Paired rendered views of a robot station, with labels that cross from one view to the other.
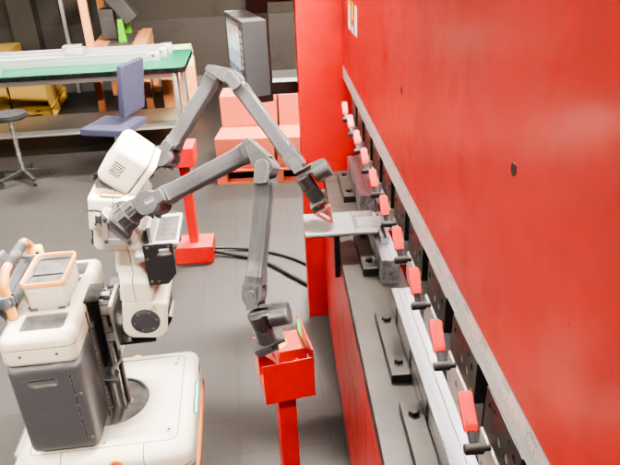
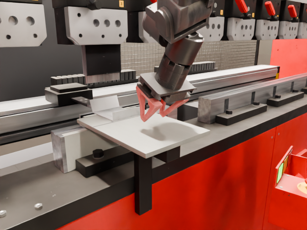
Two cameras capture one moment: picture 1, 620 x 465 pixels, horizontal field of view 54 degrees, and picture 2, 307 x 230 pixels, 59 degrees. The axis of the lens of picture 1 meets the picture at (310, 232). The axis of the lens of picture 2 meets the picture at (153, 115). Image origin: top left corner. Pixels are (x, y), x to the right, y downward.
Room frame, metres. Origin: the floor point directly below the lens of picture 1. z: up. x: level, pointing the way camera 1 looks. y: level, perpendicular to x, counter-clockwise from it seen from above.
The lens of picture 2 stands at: (2.38, 0.36, 1.20)
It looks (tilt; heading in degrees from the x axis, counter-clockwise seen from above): 17 degrees down; 231
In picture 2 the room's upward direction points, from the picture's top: straight up
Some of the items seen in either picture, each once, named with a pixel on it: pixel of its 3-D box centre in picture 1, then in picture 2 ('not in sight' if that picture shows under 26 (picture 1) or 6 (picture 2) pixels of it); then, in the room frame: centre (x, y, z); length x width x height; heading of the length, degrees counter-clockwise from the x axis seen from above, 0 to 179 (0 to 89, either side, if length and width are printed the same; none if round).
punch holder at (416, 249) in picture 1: (430, 263); (261, 19); (1.27, -0.29, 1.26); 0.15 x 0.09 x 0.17; 2
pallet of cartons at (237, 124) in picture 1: (278, 132); not in sight; (5.27, 0.25, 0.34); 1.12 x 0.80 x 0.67; 94
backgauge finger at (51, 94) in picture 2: not in sight; (78, 96); (2.04, -0.42, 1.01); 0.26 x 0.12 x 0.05; 92
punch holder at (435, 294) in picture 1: (452, 310); (282, 20); (1.07, -0.29, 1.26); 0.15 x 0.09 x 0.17; 2
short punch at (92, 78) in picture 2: not in sight; (102, 63); (2.04, -0.26, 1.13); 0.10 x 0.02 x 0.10; 2
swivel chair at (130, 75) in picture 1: (115, 120); not in sight; (5.32, 1.69, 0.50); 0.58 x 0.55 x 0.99; 96
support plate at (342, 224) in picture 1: (339, 223); (139, 126); (2.03, -0.11, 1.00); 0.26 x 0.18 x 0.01; 92
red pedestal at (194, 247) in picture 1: (188, 200); not in sight; (3.65, 0.78, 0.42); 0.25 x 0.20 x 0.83; 92
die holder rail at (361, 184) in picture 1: (360, 183); not in sight; (2.59, -0.24, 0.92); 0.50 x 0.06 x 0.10; 2
